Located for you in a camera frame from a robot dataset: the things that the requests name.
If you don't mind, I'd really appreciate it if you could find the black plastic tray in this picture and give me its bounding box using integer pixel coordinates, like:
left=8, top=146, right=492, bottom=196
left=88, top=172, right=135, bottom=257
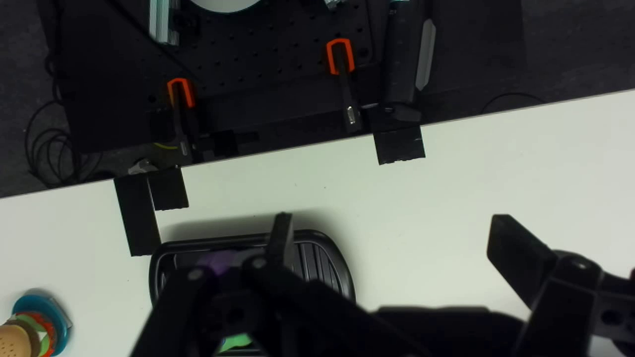
left=149, top=230, right=355, bottom=305

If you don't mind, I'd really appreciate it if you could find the orange clamp on breadboard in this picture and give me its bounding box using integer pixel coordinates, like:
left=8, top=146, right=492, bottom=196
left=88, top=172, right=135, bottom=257
left=167, top=77, right=197, bottom=109

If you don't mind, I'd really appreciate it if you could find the green plush fruit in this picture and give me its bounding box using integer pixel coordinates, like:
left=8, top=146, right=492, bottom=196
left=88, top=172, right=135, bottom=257
left=219, top=333, right=252, bottom=353

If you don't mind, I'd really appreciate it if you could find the black mounting bracket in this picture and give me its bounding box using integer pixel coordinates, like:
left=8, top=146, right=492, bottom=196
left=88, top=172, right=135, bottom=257
left=115, top=166, right=189, bottom=255
left=373, top=125, right=425, bottom=164

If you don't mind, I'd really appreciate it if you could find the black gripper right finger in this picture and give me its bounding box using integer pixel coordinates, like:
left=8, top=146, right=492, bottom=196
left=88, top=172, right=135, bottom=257
left=486, top=214, right=635, bottom=357

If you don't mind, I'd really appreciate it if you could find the purple plush ball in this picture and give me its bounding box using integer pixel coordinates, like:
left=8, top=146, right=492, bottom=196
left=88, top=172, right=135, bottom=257
left=197, top=259, right=242, bottom=277

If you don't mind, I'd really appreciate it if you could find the colourful stacking ring toy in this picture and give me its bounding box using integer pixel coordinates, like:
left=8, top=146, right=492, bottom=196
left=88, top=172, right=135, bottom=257
left=0, top=289, right=74, bottom=357

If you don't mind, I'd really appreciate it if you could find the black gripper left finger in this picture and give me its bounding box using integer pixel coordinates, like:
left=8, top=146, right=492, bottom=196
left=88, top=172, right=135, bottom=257
left=131, top=212, right=371, bottom=357

